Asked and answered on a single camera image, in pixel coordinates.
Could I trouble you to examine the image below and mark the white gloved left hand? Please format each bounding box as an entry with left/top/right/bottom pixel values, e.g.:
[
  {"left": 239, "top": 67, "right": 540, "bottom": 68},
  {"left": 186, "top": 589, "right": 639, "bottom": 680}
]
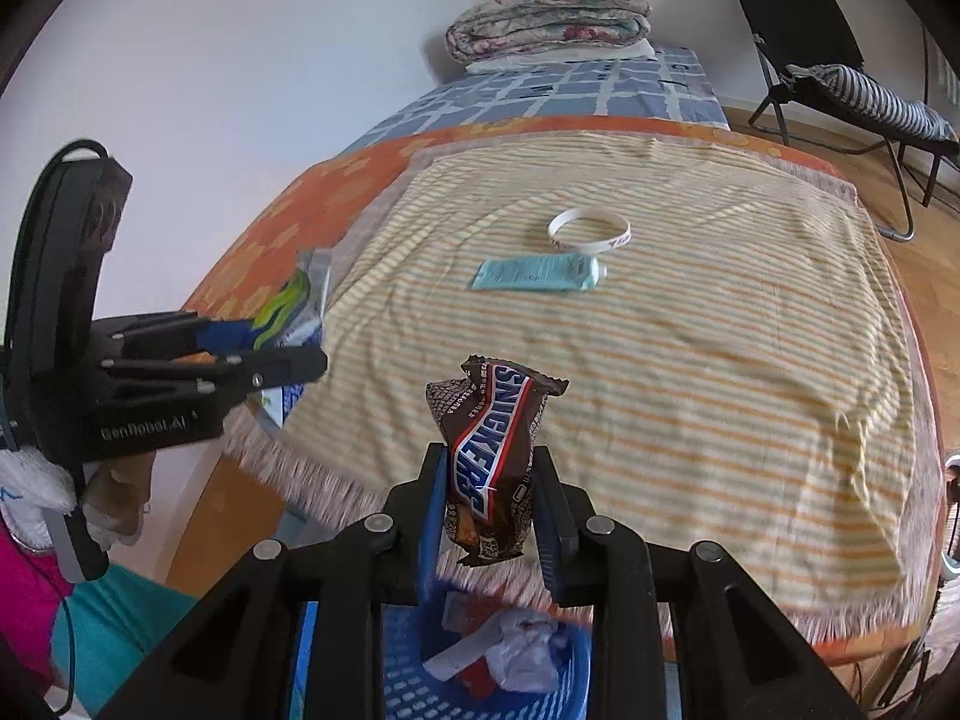
[{"left": 2, "top": 447, "right": 156, "bottom": 553}]

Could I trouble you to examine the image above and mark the striped yellow towel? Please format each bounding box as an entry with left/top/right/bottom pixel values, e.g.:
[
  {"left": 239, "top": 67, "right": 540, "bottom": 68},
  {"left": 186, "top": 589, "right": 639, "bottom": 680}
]
[{"left": 224, "top": 130, "right": 947, "bottom": 642}]

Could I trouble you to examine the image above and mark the black folding chair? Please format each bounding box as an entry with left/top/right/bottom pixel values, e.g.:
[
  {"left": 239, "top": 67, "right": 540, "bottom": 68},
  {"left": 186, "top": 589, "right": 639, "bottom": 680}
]
[{"left": 739, "top": 0, "right": 958, "bottom": 242}]

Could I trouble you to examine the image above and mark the brown snickers wrapper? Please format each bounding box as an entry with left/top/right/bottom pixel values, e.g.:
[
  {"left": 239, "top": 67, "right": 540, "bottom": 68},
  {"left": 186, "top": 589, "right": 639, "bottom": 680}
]
[{"left": 425, "top": 355, "right": 568, "bottom": 567}]

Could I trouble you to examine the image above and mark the white blue green snack packet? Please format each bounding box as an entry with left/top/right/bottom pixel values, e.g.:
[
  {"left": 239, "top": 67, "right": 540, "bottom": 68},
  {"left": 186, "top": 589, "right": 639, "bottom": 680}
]
[{"left": 250, "top": 247, "right": 334, "bottom": 430}]

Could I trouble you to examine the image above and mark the blue plastic trash basket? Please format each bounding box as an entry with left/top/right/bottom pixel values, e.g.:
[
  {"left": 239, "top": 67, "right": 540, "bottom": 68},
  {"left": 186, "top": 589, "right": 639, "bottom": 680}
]
[{"left": 288, "top": 575, "right": 685, "bottom": 720}]

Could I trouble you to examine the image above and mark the light blue cream tube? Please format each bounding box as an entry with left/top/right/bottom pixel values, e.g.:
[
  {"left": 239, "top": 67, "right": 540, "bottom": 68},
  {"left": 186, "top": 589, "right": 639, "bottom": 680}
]
[{"left": 470, "top": 254, "right": 607, "bottom": 291}]

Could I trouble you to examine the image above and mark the white paper bag wrapper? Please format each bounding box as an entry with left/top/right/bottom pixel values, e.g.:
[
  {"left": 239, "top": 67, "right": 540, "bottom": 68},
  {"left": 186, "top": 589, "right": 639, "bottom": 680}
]
[{"left": 423, "top": 619, "right": 501, "bottom": 683}]

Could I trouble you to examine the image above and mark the pink sleeve left forearm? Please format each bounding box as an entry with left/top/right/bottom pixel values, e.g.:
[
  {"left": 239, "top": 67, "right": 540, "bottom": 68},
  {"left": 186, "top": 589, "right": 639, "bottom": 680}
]
[{"left": 0, "top": 525, "right": 71, "bottom": 694}]

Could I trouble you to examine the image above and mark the blue checked bed sheet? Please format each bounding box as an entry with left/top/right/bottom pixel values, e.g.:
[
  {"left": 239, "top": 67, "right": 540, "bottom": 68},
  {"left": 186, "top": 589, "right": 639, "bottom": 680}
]
[{"left": 347, "top": 44, "right": 727, "bottom": 151}]

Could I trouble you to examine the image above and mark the folded floral quilt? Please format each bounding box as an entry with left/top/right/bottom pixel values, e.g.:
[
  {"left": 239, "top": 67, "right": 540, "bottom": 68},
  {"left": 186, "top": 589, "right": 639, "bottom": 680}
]
[{"left": 444, "top": 0, "right": 651, "bottom": 65}]

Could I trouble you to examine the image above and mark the white plastic bag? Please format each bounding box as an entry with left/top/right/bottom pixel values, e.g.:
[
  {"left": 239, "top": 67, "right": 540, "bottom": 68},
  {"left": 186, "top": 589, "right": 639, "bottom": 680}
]
[{"left": 483, "top": 610, "right": 569, "bottom": 694}]

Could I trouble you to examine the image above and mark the striped cloth on chair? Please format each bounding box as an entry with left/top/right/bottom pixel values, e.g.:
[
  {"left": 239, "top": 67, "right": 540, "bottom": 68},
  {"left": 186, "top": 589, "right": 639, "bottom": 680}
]
[{"left": 786, "top": 64, "right": 958, "bottom": 143}]

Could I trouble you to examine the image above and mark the white wristband ring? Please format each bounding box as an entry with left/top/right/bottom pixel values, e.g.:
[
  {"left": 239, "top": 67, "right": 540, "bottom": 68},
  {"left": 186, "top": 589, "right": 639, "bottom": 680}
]
[{"left": 545, "top": 206, "right": 633, "bottom": 256}]

